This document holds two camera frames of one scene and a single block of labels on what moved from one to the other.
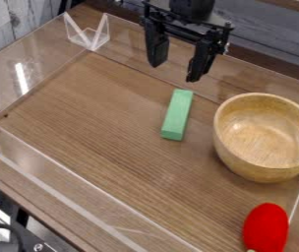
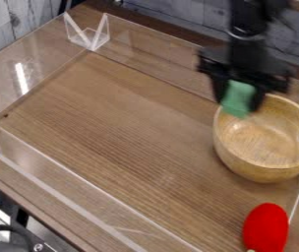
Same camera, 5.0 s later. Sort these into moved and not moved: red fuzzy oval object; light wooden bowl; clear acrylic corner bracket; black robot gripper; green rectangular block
Moved: black robot gripper; green rectangular block
Not moved: red fuzzy oval object; clear acrylic corner bracket; light wooden bowl
